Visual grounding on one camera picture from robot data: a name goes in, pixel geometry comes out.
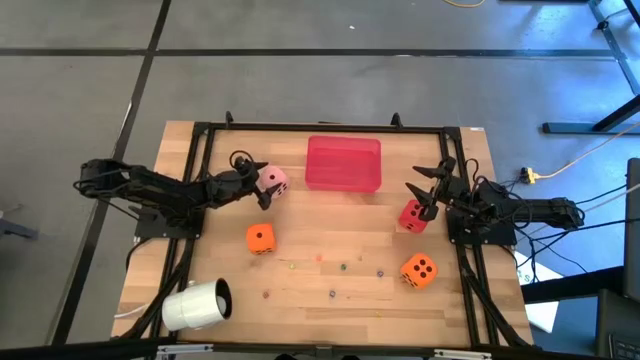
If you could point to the grey floor stand foot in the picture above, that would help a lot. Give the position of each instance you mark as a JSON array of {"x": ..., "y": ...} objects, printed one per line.
[{"x": 20, "y": 231}]

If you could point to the silver metal bracket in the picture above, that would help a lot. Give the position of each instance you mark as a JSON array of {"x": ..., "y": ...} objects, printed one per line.
[
  {"x": 462, "y": 354},
  {"x": 185, "y": 349}
]

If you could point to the black table stand legs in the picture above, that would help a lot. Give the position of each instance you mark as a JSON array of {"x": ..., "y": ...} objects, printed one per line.
[{"x": 585, "y": 128}]

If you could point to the red foam die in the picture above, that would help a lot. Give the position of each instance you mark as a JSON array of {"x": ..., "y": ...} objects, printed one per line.
[{"x": 410, "y": 219}]

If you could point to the white cylindrical camera housing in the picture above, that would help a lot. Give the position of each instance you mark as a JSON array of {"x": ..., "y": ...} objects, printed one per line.
[{"x": 192, "y": 306}]

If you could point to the black support beam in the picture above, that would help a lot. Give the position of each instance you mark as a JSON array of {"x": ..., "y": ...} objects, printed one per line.
[{"x": 75, "y": 350}]

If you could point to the orange foam die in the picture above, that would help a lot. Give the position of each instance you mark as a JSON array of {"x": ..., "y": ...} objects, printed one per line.
[
  {"x": 419, "y": 270},
  {"x": 260, "y": 238}
]

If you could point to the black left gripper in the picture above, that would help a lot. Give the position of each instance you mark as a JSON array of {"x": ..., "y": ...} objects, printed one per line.
[{"x": 230, "y": 185}]

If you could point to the black metal bar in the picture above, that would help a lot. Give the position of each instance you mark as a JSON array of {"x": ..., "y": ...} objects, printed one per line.
[{"x": 565, "y": 286}]

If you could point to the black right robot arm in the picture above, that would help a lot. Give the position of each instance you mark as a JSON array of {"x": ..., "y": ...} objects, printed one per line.
[{"x": 545, "y": 210}]

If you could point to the black metal table frame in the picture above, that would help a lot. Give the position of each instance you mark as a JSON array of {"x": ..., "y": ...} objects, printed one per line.
[{"x": 325, "y": 127}]

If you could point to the black monitor edge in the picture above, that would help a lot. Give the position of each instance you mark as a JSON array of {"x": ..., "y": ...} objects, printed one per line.
[{"x": 632, "y": 225}]

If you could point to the black frame clamp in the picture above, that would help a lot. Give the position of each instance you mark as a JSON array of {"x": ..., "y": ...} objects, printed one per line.
[
  {"x": 229, "y": 119},
  {"x": 396, "y": 120}
]

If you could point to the white paper sheet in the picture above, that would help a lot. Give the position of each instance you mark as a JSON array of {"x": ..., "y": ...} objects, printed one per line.
[{"x": 542, "y": 312}]

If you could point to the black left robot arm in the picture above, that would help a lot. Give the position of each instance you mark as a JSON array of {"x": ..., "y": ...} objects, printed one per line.
[{"x": 150, "y": 187}]

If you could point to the pink foam die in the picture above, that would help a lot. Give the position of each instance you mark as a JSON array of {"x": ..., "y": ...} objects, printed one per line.
[{"x": 275, "y": 177}]

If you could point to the yellow power plug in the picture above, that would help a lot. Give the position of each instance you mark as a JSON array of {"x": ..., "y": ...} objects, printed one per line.
[{"x": 529, "y": 175}]

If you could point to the pink translucent plastic bin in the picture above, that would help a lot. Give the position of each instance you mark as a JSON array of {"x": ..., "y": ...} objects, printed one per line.
[{"x": 342, "y": 165}]

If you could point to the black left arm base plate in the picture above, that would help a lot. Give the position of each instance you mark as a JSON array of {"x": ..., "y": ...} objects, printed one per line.
[{"x": 150, "y": 231}]

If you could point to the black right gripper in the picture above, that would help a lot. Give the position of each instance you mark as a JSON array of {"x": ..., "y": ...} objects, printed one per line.
[{"x": 452, "y": 197}]

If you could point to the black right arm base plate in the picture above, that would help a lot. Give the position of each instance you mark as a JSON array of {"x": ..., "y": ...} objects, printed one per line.
[{"x": 500, "y": 236}]

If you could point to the black equipment box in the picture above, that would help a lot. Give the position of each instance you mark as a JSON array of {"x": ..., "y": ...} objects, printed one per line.
[{"x": 617, "y": 325}]

